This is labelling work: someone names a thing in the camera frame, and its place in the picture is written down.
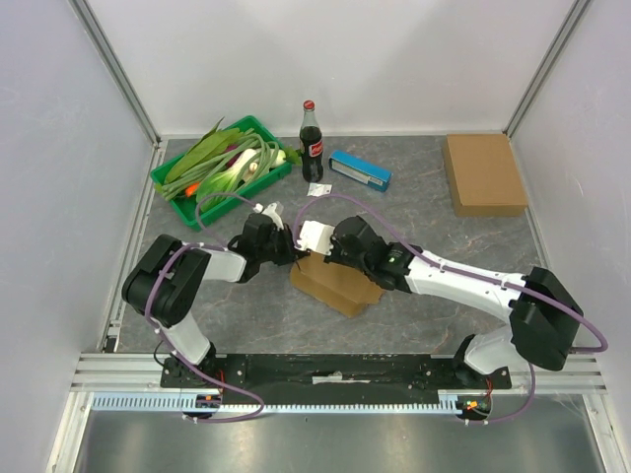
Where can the aluminium frame rail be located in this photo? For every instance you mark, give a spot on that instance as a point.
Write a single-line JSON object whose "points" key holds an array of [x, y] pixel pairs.
{"points": [[98, 37]]}

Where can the large green leaf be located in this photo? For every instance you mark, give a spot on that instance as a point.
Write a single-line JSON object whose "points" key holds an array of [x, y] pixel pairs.
{"points": [[212, 141]]}

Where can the blue rectangular box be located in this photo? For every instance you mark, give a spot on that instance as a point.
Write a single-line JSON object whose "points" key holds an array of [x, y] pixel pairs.
{"points": [[360, 170]]}

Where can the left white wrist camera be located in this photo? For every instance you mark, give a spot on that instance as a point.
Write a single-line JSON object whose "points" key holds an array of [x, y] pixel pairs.
{"points": [[273, 211]]}

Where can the orange carrot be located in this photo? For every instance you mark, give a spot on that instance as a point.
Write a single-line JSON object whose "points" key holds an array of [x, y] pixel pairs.
{"points": [[191, 189]]}

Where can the bok choy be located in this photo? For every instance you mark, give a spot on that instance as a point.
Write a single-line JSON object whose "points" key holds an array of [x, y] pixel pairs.
{"points": [[214, 188]]}

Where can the green plastic tray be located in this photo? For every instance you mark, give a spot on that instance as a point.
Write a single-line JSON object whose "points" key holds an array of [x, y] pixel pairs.
{"points": [[189, 210]]}

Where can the cola glass bottle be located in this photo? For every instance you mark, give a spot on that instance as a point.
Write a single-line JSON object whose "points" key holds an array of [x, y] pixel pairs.
{"points": [[311, 144]]}

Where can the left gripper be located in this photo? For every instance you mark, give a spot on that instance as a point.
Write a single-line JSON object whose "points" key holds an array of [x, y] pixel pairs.
{"points": [[290, 253]]}

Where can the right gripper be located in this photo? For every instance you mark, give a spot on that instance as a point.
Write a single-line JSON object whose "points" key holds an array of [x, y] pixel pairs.
{"points": [[335, 247]]}

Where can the large cardboard box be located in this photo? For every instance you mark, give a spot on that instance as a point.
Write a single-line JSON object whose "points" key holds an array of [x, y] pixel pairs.
{"points": [[483, 176]]}

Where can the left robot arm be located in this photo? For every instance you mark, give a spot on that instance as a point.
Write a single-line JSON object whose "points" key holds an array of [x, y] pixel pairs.
{"points": [[164, 283]]}

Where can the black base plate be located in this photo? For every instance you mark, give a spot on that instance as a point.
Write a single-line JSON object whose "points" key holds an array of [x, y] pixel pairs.
{"points": [[253, 371]]}

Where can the small cardboard box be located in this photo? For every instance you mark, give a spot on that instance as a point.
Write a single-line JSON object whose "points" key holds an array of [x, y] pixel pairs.
{"points": [[342, 288]]}

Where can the long green beans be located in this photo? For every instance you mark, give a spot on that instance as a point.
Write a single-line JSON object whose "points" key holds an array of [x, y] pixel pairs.
{"points": [[221, 160]]}

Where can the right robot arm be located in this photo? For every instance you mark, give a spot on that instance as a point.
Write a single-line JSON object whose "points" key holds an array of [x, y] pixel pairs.
{"points": [[541, 319]]}

